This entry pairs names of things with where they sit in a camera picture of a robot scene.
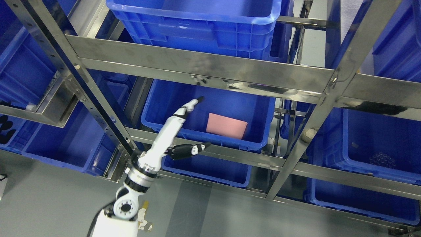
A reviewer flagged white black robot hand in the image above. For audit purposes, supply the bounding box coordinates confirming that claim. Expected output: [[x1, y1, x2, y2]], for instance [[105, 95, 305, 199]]
[[131, 96, 211, 175]]

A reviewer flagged pink plastic storage box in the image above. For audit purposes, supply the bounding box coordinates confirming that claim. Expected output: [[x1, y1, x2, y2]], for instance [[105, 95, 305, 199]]
[[206, 114, 248, 140]]

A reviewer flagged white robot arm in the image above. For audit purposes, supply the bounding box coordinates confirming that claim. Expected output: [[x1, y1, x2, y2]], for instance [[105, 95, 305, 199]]
[[87, 168, 157, 237]]

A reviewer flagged steel shelf rack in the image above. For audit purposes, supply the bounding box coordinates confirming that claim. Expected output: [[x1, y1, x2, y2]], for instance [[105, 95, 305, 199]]
[[1, 0, 420, 233]]

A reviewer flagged blue left shelf bin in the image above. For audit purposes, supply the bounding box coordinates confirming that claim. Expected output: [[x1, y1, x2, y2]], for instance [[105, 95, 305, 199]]
[[1, 102, 116, 176]]

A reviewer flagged blue shelf bin with box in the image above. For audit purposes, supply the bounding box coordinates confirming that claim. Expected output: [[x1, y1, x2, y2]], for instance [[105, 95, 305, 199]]
[[141, 79, 275, 151]]

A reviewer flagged blue upper shelf bin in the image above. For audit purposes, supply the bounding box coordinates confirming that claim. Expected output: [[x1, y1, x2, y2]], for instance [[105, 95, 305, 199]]
[[106, 0, 286, 60]]

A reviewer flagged blue right shelf bin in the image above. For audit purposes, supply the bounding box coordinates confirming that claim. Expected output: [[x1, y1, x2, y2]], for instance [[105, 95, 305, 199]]
[[307, 108, 421, 185]]

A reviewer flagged blue lower middle bin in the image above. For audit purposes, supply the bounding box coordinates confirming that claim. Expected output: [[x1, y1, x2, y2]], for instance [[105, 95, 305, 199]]
[[161, 155, 252, 188]]

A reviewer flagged floor tape scrap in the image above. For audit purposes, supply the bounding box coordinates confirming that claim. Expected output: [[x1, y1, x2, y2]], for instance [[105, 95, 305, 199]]
[[137, 200, 153, 232]]

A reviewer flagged blue far left upper bin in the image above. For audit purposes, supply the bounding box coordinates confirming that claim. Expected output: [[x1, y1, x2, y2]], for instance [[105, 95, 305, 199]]
[[0, 0, 67, 109]]

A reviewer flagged blue lower right bin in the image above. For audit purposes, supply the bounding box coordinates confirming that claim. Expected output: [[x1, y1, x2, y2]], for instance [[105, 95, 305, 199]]
[[303, 178, 420, 225]]

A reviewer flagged blue top right bin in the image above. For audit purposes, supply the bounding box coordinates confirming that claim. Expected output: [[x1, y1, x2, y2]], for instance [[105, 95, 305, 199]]
[[324, 0, 421, 83]]

